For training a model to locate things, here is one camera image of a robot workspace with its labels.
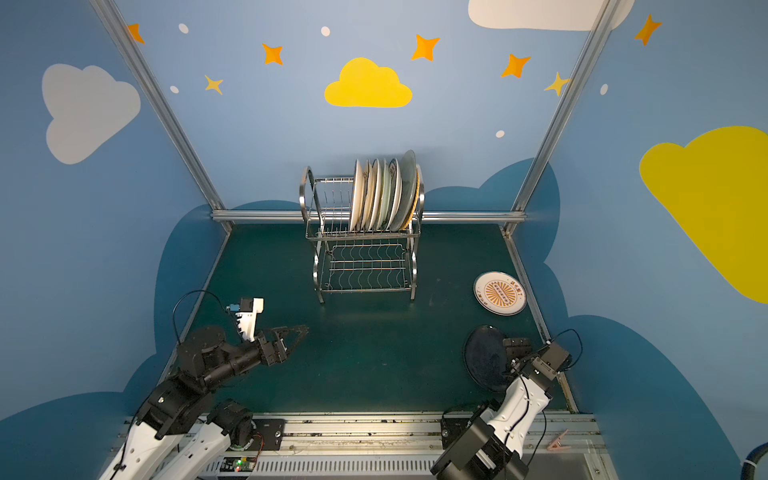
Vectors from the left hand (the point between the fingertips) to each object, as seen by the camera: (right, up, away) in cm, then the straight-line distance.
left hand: (303, 331), depth 67 cm
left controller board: (-17, -33, +4) cm, 37 cm away
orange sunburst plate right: (+58, +4, +35) cm, 68 cm away
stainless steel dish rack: (+5, +16, +38) cm, 41 cm away
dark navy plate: (+50, -14, +23) cm, 57 cm away
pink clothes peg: (+61, -30, +6) cm, 69 cm away
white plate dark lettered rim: (+22, +37, +29) cm, 52 cm away
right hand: (+57, -10, +18) cm, 60 cm away
